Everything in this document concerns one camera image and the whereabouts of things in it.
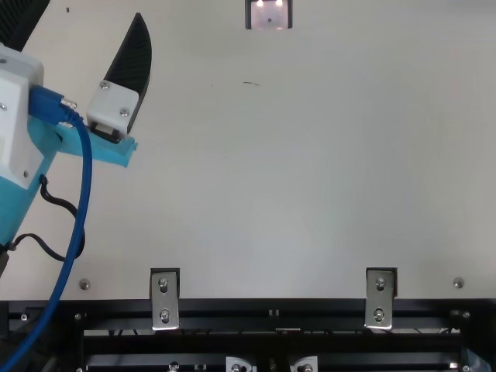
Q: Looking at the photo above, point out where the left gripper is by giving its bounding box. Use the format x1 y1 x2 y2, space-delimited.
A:
0 115 140 246

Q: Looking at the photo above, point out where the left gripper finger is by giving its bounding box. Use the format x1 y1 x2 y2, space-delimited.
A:
85 12 153 146
0 0 52 52

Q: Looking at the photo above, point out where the thin black cable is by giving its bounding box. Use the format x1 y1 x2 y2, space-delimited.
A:
9 174 87 262

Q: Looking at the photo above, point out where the blue cable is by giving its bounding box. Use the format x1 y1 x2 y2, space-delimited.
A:
0 86 95 372

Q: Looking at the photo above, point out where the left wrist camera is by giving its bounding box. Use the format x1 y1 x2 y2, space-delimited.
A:
0 41 45 191

